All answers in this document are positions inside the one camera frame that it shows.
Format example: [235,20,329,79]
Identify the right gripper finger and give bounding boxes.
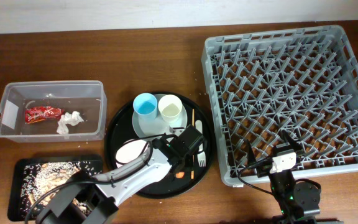
[246,140,256,165]
[282,130,302,152]

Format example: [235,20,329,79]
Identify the orange carrot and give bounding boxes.
[175,172,185,179]

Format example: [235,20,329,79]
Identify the pink bowl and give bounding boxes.
[115,139,148,168]

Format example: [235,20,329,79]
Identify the light blue plastic cup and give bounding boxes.
[133,93,158,121]

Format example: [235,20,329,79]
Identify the white paper napkin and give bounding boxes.
[57,111,84,134]

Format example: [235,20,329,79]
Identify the food scraps and rice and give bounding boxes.
[18,160,103,218]

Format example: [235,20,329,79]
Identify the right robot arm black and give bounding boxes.
[242,131,321,223]

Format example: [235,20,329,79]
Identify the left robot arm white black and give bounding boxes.
[32,125,208,224]

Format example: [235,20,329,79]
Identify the grey plastic dishwasher rack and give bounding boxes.
[201,25,358,187]

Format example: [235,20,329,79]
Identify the clear plastic waste bin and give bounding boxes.
[0,80,107,142]

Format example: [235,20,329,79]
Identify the black rectangular waste tray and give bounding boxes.
[7,154,103,222]

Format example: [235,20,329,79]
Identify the white plastic fork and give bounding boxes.
[195,120,206,167]

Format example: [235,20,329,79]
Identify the single wooden chopstick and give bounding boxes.
[191,109,195,180]

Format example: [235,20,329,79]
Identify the round black serving tray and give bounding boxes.
[104,95,216,199]

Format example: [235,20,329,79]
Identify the light grey round plate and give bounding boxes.
[132,93,188,138]

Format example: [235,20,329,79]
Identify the cream plastic cup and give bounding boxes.
[158,95,183,123]

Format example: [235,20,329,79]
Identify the red snack wrapper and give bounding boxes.
[24,106,64,124]

